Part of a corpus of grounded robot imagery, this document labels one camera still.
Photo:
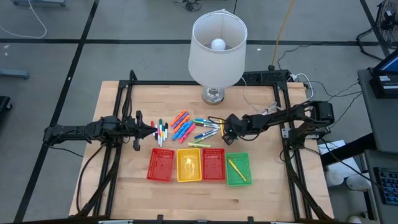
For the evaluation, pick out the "black caster foot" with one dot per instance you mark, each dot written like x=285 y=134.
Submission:
x=3 y=102

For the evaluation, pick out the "pink highlighter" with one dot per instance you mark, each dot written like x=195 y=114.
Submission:
x=187 y=133

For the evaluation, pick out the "black floor fan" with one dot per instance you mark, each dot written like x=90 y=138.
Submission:
x=388 y=18

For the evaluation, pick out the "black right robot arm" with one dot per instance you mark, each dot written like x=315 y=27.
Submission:
x=280 y=116

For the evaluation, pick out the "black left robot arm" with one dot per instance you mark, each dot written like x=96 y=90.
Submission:
x=68 y=130

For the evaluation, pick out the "yellow plastic basket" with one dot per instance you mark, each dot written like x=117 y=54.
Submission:
x=189 y=174

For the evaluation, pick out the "light green highlighter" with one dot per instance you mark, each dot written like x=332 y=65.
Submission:
x=199 y=145

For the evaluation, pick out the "black capped thin marker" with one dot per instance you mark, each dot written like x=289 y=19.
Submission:
x=156 y=132
x=166 y=127

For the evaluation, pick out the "red capped thin marker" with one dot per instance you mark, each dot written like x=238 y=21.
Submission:
x=152 y=124

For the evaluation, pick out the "grey keyboard desk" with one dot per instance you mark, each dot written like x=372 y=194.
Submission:
x=373 y=211

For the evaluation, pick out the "red plastic basket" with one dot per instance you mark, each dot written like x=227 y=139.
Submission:
x=160 y=165
x=214 y=165

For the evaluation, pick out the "white bodied thin marker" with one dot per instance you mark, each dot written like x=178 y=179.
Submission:
x=211 y=126

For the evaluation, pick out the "orange highlighter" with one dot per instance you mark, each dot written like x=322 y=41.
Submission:
x=182 y=124
x=178 y=117

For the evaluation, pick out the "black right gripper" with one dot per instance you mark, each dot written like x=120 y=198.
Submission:
x=236 y=124

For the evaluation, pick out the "black aluminium table frame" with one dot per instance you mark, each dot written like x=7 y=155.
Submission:
x=155 y=83

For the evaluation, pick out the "black power strip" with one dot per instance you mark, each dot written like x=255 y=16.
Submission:
x=267 y=76

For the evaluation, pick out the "purple highlighter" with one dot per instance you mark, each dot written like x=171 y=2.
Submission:
x=180 y=120

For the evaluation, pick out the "blue capped thin marker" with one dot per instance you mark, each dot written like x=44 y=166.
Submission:
x=205 y=120
x=200 y=135

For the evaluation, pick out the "yellow thin marker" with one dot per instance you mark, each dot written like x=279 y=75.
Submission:
x=222 y=127
x=237 y=170

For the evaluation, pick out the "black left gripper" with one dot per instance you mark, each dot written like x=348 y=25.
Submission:
x=132 y=130

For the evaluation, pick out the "small silver bracket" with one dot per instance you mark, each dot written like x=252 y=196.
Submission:
x=285 y=133

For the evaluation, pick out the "white shade table lamp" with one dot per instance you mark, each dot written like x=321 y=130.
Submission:
x=217 y=62

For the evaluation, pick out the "small black box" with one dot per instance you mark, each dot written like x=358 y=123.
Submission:
x=381 y=88

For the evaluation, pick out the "black keyboard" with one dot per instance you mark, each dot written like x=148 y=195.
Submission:
x=388 y=186

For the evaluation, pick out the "grey monitor desk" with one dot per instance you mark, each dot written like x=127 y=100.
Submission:
x=382 y=118

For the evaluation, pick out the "white cylindrical object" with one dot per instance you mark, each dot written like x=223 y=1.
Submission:
x=357 y=183
x=334 y=177

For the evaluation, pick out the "pink thin marker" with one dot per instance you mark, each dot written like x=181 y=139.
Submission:
x=158 y=135

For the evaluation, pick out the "green plastic basket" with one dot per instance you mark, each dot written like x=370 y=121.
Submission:
x=242 y=161

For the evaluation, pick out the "black computer monitor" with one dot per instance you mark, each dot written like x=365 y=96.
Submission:
x=390 y=67

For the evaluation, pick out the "blue highlighter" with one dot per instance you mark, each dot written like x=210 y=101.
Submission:
x=185 y=130
x=179 y=132

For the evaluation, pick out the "white paper sheet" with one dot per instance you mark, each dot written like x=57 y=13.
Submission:
x=334 y=147

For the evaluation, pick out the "grey cart base bar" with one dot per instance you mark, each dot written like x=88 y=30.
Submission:
x=14 y=74
x=37 y=2

